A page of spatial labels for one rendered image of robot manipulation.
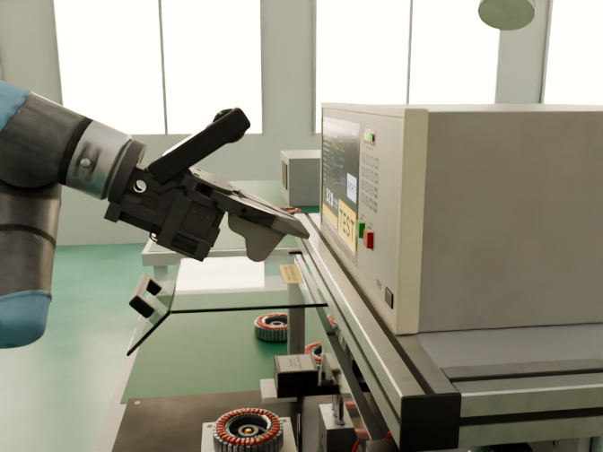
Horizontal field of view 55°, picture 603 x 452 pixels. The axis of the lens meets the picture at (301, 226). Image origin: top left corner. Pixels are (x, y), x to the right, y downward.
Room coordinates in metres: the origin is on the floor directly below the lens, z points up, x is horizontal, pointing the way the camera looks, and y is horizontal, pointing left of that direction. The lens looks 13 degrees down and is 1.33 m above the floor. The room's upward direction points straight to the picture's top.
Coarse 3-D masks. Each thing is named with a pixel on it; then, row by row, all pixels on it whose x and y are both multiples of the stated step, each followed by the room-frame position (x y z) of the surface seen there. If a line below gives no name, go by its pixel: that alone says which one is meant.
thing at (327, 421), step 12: (324, 408) 0.86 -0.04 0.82; (324, 420) 0.83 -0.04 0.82; (336, 420) 0.83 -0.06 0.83; (348, 420) 0.83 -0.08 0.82; (324, 432) 0.82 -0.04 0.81; (336, 432) 0.81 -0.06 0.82; (348, 432) 0.81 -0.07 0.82; (324, 444) 0.82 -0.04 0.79; (336, 444) 0.81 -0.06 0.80; (348, 444) 0.81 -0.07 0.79
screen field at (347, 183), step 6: (342, 174) 0.75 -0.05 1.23; (348, 174) 0.72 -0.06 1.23; (342, 180) 0.75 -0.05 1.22; (348, 180) 0.71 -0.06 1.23; (354, 180) 0.68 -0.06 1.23; (342, 186) 0.75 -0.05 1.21; (348, 186) 0.71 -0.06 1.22; (354, 186) 0.68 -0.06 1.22; (342, 192) 0.75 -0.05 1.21; (348, 192) 0.71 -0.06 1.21; (354, 192) 0.68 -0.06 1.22; (354, 198) 0.68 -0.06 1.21
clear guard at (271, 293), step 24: (192, 264) 0.89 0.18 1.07; (216, 264) 0.89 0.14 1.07; (240, 264) 0.89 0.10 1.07; (264, 264) 0.89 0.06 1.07; (288, 264) 0.89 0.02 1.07; (168, 288) 0.81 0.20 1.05; (192, 288) 0.77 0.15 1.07; (216, 288) 0.77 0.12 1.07; (240, 288) 0.77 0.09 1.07; (264, 288) 0.77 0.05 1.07; (288, 288) 0.77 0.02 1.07; (312, 288) 0.77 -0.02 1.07; (168, 312) 0.69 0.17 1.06; (192, 312) 0.69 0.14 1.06; (144, 336) 0.68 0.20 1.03
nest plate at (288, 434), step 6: (282, 420) 0.90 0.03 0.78; (288, 420) 0.90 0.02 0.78; (204, 426) 0.88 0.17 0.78; (210, 426) 0.88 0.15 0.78; (288, 426) 0.88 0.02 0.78; (204, 432) 0.86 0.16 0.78; (210, 432) 0.86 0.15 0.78; (258, 432) 0.86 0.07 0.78; (288, 432) 0.86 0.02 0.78; (204, 438) 0.84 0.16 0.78; (210, 438) 0.84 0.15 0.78; (288, 438) 0.84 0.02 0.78; (204, 444) 0.83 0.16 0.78; (210, 444) 0.83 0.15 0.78; (288, 444) 0.83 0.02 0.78; (294, 444) 0.83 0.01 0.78; (204, 450) 0.81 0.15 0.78; (210, 450) 0.81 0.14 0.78; (282, 450) 0.81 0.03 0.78; (288, 450) 0.81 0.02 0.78; (294, 450) 0.81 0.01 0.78
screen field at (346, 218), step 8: (344, 208) 0.74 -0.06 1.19; (344, 216) 0.74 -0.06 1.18; (352, 216) 0.69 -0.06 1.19; (344, 224) 0.74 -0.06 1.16; (352, 224) 0.69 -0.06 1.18; (344, 232) 0.74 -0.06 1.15; (352, 232) 0.69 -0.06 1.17; (344, 240) 0.74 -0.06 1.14; (352, 240) 0.69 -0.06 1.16; (352, 248) 0.69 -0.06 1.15
